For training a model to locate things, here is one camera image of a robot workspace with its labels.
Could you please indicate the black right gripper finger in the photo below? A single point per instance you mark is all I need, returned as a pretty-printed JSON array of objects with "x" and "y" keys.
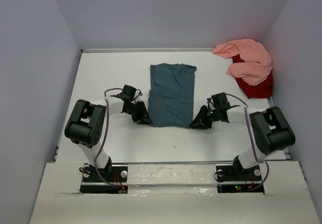
[
  {"x": 200, "y": 125},
  {"x": 201, "y": 116}
]

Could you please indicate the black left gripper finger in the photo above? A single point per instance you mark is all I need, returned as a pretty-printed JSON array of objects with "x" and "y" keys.
[
  {"x": 145, "y": 121},
  {"x": 143, "y": 111}
]

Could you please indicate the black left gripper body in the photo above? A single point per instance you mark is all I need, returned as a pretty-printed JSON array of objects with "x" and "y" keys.
[{"x": 137, "y": 110}]

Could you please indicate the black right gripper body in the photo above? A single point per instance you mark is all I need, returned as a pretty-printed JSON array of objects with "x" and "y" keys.
[{"x": 210, "y": 116}]

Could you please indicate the teal blue t shirt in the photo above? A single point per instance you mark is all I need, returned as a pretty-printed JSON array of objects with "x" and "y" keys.
[{"x": 171, "y": 95}]

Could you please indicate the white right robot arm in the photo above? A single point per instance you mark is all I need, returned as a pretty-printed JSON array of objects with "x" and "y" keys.
[{"x": 268, "y": 129}]

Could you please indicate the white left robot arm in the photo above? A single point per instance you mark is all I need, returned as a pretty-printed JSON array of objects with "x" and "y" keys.
[{"x": 88, "y": 124}]

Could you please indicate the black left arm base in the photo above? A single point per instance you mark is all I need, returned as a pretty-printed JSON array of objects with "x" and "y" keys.
[{"x": 107, "y": 182}]

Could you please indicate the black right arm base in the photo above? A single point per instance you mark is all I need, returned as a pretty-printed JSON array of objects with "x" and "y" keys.
[{"x": 233, "y": 178}]

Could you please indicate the red t shirt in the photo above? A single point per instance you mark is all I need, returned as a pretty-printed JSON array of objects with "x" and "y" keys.
[{"x": 263, "y": 89}]

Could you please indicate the pink t shirt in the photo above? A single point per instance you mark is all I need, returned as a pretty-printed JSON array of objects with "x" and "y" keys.
[{"x": 256, "y": 62}]

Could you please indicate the metal front table rail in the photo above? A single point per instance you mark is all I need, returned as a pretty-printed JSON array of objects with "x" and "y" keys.
[{"x": 173, "y": 163}]

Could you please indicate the metal table rail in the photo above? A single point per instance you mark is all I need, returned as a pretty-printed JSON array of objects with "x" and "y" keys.
[
  {"x": 123, "y": 50},
  {"x": 173, "y": 163}
]

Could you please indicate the metal back table rail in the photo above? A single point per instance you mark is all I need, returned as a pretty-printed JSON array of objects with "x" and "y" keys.
[{"x": 123, "y": 50}]

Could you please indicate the metal right side rail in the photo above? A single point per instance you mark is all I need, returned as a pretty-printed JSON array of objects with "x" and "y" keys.
[{"x": 283, "y": 155}]

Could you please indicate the metal left side rail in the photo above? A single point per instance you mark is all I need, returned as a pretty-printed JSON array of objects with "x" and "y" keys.
[{"x": 56, "y": 153}]

